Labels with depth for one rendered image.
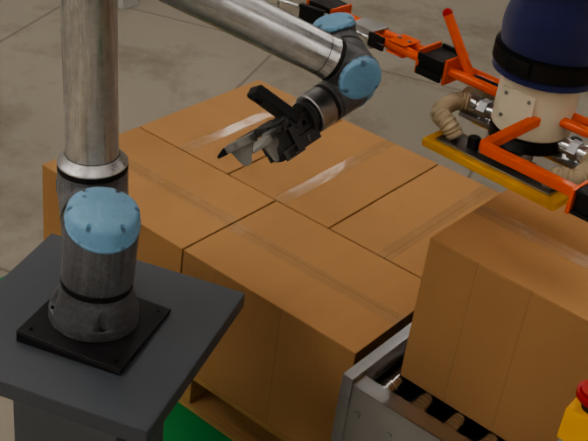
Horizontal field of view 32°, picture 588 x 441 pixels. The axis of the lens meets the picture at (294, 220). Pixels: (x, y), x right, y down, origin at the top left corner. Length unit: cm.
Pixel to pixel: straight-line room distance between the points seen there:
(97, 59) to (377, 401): 97
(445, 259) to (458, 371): 28
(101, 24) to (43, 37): 342
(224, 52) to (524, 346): 343
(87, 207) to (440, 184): 154
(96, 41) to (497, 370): 111
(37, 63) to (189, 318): 306
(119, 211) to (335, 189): 124
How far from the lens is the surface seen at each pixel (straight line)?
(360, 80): 206
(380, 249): 297
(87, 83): 211
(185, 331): 225
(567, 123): 222
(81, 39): 207
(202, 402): 316
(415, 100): 519
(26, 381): 213
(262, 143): 207
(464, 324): 235
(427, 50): 240
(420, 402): 248
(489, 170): 222
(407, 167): 341
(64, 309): 218
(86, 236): 207
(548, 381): 230
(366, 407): 242
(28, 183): 420
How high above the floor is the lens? 216
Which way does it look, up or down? 32 degrees down
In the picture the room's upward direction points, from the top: 8 degrees clockwise
